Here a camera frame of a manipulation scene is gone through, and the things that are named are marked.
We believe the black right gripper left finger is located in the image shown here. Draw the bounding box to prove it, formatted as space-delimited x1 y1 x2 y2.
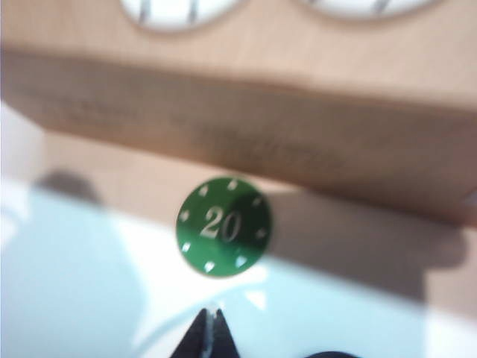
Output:
178 307 214 358

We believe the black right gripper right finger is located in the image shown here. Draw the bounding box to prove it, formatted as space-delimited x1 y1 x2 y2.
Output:
212 308 245 358

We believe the green poker chip 20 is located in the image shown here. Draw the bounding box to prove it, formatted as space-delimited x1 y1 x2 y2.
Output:
175 175 274 280

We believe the brown cardboard box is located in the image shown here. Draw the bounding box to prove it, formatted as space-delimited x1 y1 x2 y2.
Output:
0 0 477 224

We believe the white poker chip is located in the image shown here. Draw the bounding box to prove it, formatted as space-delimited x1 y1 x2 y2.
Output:
297 0 446 20
119 0 239 35

